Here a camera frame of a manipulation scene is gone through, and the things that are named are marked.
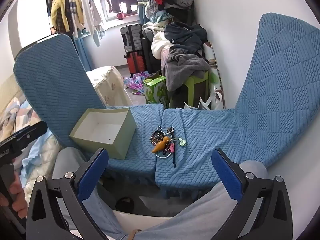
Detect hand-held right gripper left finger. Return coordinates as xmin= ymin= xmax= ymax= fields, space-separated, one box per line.
xmin=26 ymin=148 xmax=112 ymax=240

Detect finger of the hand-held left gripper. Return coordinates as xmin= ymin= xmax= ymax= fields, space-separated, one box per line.
xmin=11 ymin=121 xmax=48 ymax=155

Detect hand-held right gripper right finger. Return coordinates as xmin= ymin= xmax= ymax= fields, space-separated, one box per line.
xmin=211 ymin=148 xmax=293 ymax=240

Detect pale green box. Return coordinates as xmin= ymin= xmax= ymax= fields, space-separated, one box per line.
xmin=69 ymin=107 xmax=137 ymax=160

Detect black rhinestone hair stick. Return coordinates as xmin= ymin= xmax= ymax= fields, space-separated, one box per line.
xmin=167 ymin=127 xmax=177 ymax=168

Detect silver bangle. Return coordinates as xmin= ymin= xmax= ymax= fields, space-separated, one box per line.
xmin=154 ymin=145 xmax=175 ymax=159

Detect orange gourd pendant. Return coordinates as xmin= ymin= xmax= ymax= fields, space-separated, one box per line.
xmin=152 ymin=137 xmax=171 ymax=153

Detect dark beaded bracelet stack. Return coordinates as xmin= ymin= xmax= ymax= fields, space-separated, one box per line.
xmin=150 ymin=129 xmax=166 ymax=146

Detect person's left hand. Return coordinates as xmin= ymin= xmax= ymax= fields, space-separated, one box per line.
xmin=0 ymin=179 xmax=28 ymax=213

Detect pastel patterned quilt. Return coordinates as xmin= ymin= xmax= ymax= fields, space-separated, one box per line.
xmin=0 ymin=96 xmax=63 ymax=188

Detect white bag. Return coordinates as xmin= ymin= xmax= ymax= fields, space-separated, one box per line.
xmin=183 ymin=92 xmax=224 ymax=111

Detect cream covered appliance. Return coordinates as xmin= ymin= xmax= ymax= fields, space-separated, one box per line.
xmin=86 ymin=66 xmax=133 ymax=107

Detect floral printed board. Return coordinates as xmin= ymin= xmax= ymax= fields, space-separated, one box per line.
xmin=202 ymin=42 xmax=226 ymax=110

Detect green plastic stool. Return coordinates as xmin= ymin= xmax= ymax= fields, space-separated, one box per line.
xmin=169 ymin=70 xmax=210 ymax=109

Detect colourful cloth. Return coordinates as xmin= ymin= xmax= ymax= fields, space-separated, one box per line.
xmin=123 ymin=72 xmax=151 ymax=96

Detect green printed cardboard box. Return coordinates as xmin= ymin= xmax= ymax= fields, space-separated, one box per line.
xmin=143 ymin=71 xmax=170 ymax=105

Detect grey fleece cloth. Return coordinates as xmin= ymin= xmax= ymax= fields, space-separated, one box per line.
xmin=165 ymin=44 xmax=212 ymax=92

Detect red suitcase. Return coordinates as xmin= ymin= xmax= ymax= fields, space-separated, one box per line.
xmin=124 ymin=51 xmax=147 ymax=77

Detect black suitcase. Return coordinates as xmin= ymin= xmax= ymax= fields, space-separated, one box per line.
xmin=141 ymin=37 xmax=161 ymax=73

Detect row of hanging clothes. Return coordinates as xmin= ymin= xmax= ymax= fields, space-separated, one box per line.
xmin=49 ymin=0 xmax=111 ymax=48

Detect grey suitcase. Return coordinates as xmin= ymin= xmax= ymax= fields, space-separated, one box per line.
xmin=120 ymin=24 xmax=143 ymax=54

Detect white puffy coat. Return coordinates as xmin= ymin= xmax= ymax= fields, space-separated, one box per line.
xmin=151 ymin=31 xmax=173 ymax=61

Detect dark navy garment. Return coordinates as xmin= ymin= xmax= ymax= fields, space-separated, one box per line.
xmin=164 ymin=21 xmax=208 ymax=48

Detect blue curtain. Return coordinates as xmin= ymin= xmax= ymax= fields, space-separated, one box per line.
xmin=132 ymin=0 xmax=151 ymax=26

